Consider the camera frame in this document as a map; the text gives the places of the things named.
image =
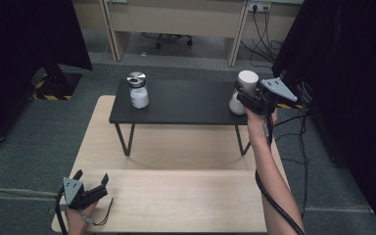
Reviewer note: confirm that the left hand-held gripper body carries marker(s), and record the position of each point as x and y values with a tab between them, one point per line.
73	192

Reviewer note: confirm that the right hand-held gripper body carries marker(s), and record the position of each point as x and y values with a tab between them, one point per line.
274	93

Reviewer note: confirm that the black shelf with metal legs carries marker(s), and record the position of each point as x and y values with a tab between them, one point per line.
182	101

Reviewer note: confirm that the person's right hand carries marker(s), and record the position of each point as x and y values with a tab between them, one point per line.
258	127

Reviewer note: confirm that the person's left hand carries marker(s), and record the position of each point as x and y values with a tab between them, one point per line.
78	220

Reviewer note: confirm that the black curtain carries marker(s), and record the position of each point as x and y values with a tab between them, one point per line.
19	49
346	81

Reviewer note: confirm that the office chair wheeled base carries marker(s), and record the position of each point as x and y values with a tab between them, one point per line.
173	38

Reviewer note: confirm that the beige office desk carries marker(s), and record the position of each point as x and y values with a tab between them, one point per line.
176	16

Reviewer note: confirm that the black stand with striped base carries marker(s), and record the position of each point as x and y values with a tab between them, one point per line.
57	83

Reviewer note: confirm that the glass jar with silver lid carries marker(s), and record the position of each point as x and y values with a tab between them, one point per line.
139	94

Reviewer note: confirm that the white wall socket with plugs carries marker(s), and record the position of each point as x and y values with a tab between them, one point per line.
259	6

